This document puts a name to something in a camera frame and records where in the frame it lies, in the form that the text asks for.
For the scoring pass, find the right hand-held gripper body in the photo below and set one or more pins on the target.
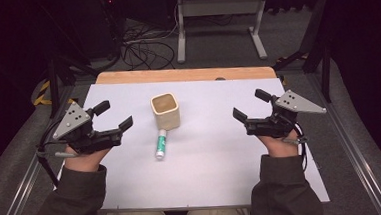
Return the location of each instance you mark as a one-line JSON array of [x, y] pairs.
[[279, 117]]

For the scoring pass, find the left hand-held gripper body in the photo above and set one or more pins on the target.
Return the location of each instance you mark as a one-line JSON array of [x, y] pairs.
[[79, 131]]

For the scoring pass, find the person's right hand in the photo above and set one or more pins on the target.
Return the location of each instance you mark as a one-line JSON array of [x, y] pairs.
[[279, 146]]

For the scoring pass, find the person's left hand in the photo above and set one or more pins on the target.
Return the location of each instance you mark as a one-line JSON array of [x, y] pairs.
[[85, 160]]

